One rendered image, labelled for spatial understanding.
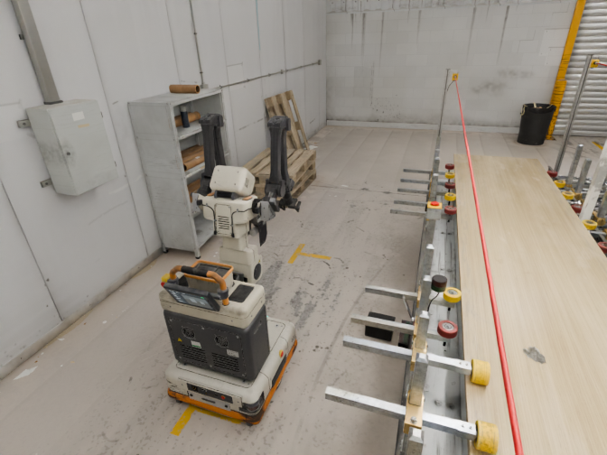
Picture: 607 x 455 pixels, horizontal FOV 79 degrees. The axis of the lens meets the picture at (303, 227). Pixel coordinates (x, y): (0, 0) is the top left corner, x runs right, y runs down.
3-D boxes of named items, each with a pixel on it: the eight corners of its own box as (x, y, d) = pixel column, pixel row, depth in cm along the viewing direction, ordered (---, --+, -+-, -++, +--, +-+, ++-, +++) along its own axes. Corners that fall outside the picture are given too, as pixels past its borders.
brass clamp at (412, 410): (401, 432, 114) (402, 422, 111) (405, 396, 125) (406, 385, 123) (422, 438, 112) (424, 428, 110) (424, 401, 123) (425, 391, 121)
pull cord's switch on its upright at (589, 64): (552, 184, 347) (591, 55, 296) (548, 179, 359) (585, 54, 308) (562, 184, 344) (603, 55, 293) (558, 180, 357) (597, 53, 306)
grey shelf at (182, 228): (163, 253, 393) (126, 101, 321) (208, 217, 468) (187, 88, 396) (199, 259, 380) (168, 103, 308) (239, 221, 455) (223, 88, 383)
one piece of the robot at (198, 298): (230, 319, 189) (215, 298, 172) (173, 305, 200) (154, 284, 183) (239, 299, 196) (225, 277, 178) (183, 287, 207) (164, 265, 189)
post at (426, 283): (411, 361, 174) (423, 278, 152) (411, 356, 177) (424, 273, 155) (418, 363, 173) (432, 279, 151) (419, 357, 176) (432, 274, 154)
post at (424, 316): (406, 403, 153) (419, 314, 131) (406, 397, 156) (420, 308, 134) (415, 406, 152) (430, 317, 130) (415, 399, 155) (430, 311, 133)
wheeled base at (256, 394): (258, 430, 209) (255, 401, 198) (166, 399, 229) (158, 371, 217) (299, 346, 265) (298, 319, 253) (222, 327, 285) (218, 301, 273)
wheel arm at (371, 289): (364, 293, 192) (365, 287, 190) (366, 290, 194) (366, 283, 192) (453, 310, 178) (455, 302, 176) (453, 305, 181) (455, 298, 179)
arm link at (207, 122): (194, 113, 210) (210, 114, 207) (208, 112, 222) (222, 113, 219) (200, 190, 225) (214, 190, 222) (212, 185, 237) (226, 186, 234)
